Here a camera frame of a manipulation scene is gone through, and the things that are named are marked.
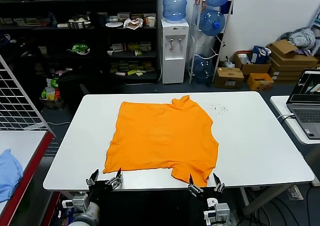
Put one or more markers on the grey floor power strip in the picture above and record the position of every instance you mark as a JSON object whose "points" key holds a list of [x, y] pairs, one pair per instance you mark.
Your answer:
{"points": [[295, 193]]}

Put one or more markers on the open brown box with items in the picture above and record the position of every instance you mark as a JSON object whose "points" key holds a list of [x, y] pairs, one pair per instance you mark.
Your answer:
{"points": [[255, 68]]}

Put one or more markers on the closed brown cardboard box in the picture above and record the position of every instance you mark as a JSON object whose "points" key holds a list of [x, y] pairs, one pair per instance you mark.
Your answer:
{"points": [[228, 77]]}

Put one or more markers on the grey open laptop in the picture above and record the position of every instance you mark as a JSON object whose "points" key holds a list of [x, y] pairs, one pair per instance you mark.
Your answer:
{"points": [[305, 116]]}

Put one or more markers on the dark storage basket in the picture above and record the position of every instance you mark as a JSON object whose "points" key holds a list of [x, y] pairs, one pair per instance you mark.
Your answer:
{"points": [[53, 105]]}

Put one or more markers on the white water dispenser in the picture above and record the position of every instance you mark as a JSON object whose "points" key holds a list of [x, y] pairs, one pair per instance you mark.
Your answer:
{"points": [[175, 68]]}

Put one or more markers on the light blue cloth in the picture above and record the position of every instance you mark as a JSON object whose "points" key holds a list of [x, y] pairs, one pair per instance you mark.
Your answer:
{"points": [[10, 173]]}

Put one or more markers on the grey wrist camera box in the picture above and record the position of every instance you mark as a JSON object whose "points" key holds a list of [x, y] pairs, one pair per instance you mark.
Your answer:
{"points": [[221, 211], [80, 202]]}

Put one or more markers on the white table with red edge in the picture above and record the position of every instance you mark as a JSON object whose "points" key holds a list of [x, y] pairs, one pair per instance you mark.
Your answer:
{"points": [[25, 146]]}

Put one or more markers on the white plate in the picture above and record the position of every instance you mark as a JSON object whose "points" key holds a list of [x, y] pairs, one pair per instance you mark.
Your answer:
{"points": [[114, 24]]}

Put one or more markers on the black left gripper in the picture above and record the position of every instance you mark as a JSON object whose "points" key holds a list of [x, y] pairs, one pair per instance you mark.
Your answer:
{"points": [[100, 189]]}

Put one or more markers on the large open brown cardboard box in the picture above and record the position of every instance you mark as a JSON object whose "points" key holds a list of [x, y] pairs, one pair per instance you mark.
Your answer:
{"points": [[292, 56]]}

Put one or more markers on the black shelving unit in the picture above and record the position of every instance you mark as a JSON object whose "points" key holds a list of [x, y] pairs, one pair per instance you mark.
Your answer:
{"points": [[75, 0]]}

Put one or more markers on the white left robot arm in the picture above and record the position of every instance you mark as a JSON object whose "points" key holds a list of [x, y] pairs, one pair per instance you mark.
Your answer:
{"points": [[87, 216]]}

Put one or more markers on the flat brown cardboard box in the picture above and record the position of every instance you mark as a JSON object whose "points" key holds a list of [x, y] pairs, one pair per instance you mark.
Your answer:
{"points": [[287, 69], [285, 78]]}

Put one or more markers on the grey pile of clothes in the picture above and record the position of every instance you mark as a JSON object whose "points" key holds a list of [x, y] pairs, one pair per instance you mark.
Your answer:
{"points": [[302, 37]]}

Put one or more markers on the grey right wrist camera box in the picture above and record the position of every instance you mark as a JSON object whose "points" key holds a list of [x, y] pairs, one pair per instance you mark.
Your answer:
{"points": [[221, 211]]}

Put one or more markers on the white paper cup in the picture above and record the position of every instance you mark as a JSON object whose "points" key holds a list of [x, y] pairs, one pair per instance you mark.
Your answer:
{"points": [[151, 21]]}

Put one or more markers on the white metal shelving rack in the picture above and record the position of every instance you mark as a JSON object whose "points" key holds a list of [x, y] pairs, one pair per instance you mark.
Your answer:
{"points": [[316, 21]]}

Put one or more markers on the small blue bottle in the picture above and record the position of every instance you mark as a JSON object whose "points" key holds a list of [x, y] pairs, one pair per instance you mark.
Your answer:
{"points": [[54, 19]]}

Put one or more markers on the black office chair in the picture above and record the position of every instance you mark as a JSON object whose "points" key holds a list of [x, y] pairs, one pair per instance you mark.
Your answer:
{"points": [[72, 86]]}

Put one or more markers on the white metal jug rack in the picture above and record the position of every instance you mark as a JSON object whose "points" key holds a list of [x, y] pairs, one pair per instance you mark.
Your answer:
{"points": [[192, 44]]}

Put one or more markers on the colourful snack bags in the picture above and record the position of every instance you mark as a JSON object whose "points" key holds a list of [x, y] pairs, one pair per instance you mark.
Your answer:
{"points": [[51, 93]]}

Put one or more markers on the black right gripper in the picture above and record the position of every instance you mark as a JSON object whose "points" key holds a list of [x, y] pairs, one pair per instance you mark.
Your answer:
{"points": [[210, 195]]}

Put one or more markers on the metal cooking pot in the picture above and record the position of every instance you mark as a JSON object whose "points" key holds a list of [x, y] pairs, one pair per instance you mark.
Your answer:
{"points": [[78, 24]]}

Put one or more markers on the green toy on white dish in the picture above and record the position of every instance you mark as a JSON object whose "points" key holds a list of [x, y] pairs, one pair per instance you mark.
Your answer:
{"points": [[80, 48]]}

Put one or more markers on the blue shopping bag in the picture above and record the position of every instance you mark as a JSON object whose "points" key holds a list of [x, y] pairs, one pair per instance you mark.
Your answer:
{"points": [[257, 54]]}

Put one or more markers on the white work table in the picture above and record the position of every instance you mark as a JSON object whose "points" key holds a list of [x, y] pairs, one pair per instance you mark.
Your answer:
{"points": [[250, 148]]}

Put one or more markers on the scattered dark crumbs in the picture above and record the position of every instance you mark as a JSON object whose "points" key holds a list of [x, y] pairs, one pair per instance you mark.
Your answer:
{"points": [[223, 108]]}

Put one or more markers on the orange t-shirt with white print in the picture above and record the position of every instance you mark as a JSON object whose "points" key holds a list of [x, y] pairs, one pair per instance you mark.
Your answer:
{"points": [[162, 136]]}

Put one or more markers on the white plastic bag with food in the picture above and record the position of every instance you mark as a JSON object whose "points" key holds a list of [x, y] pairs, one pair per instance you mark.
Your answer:
{"points": [[133, 24]]}

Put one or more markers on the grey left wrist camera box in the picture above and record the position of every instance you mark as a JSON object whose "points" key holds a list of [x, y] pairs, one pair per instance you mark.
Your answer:
{"points": [[80, 202]]}

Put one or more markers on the small white side table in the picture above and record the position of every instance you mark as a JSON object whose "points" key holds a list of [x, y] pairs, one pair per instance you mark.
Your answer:
{"points": [[280, 106]]}

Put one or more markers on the orange cardboard box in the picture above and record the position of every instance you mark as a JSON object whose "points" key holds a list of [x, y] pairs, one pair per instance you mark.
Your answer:
{"points": [[260, 84]]}

